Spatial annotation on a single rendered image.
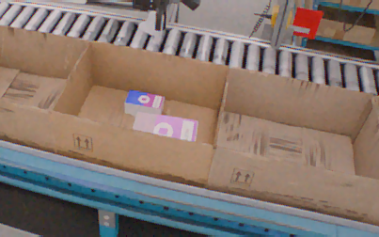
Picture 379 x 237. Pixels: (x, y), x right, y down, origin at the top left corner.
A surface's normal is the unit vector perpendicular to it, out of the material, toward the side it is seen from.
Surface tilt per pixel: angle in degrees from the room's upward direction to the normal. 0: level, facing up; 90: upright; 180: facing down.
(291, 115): 89
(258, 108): 89
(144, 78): 89
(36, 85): 0
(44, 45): 90
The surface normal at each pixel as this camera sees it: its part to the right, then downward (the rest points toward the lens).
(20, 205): 0.00, -0.73
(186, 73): -0.29, 0.65
